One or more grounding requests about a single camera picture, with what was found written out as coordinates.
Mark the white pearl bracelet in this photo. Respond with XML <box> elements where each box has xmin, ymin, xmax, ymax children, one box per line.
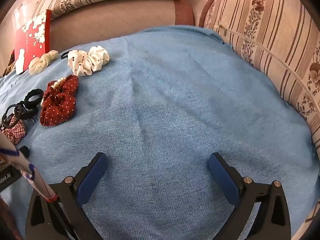
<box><xmin>51</xmin><ymin>76</ymin><xmax>68</xmax><ymax>88</ymax></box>

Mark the red floral box lid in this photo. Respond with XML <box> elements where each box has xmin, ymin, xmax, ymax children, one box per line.
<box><xmin>14</xmin><ymin>9</ymin><xmax>52</xmax><ymax>75</ymax></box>

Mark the black ring hair tie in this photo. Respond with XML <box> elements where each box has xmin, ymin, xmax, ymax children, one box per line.
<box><xmin>1</xmin><ymin>103</ymin><xmax>26</xmax><ymax>128</ymax></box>

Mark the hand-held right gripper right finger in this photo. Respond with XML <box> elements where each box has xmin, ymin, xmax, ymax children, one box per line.
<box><xmin>208</xmin><ymin>152</ymin><xmax>292</xmax><ymax>240</ymax></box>

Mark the white black-dotted scrunchie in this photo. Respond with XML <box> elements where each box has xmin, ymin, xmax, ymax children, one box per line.
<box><xmin>67</xmin><ymin>45</ymin><xmax>110</xmax><ymax>77</ymax></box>

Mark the black ruffled scrunchie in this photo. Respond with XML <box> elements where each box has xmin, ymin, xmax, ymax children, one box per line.
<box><xmin>24</xmin><ymin>88</ymin><xmax>44</xmax><ymax>111</ymax></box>

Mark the light blue blanket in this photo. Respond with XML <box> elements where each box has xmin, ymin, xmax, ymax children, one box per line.
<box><xmin>0</xmin><ymin>26</ymin><xmax>318</xmax><ymax>240</ymax></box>

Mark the red checkered scrunchie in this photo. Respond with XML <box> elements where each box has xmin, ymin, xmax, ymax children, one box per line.
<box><xmin>1</xmin><ymin>120</ymin><xmax>27</xmax><ymax>145</ymax></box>

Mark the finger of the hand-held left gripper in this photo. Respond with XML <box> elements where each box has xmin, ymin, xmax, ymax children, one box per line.
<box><xmin>18</xmin><ymin>145</ymin><xmax>30</xmax><ymax>158</ymax></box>

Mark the dark red white-dotted scrunchie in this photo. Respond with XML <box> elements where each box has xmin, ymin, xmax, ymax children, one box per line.
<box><xmin>40</xmin><ymin>75</ymin><xmax>79</xmax><ymax>127</ymax></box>

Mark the cream scrunchie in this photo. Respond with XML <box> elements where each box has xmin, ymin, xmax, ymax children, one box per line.
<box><xmin>28</xmin><ymin>50</ymin><xmax>59</xmax><ymax>76</ymax></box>

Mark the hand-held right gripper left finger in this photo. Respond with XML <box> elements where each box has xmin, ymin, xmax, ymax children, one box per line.
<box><xmin>25</xmin><ymin>152</ymin><xmax>108</xmax><ymax>240</ymax></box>

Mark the brown sofa backrest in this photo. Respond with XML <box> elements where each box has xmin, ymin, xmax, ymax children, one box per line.
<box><xmin>49</xmin><ymin>0</ymin><xmax>195</xmax><ymax>53</ymax></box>

